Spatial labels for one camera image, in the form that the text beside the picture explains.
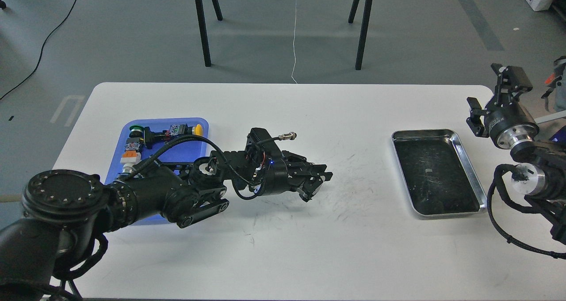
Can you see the black table legs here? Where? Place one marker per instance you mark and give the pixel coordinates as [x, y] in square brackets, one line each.
[363, 29]
[203, 28]

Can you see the green push button switch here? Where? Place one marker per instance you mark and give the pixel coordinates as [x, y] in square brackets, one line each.
[141, 137]

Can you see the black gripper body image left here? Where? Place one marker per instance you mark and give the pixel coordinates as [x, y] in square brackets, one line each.
[280, 175]

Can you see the silver metal tray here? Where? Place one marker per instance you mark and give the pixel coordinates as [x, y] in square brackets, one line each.
[438, 176]

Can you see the black robot arm image left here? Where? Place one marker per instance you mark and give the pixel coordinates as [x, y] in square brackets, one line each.
[66, 213]

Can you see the blue plastic tray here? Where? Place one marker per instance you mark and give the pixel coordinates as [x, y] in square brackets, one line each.
[159, 183]

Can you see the orange white connector block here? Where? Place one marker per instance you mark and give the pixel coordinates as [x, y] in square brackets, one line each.
[131, 155]

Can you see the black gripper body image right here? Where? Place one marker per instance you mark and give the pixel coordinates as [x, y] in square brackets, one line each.
[508, 123]

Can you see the yellow push button switch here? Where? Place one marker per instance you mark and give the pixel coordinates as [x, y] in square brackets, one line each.
[177, 130]

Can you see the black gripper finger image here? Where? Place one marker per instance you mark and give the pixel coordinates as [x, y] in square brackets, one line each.
[310, 187]
[474, 120]
[308, 171]
[512, 82]

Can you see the black table legs left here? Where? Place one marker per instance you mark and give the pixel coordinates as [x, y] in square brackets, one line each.
[203, 28]

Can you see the black table legs right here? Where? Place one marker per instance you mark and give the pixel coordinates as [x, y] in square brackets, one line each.
[363, 29]

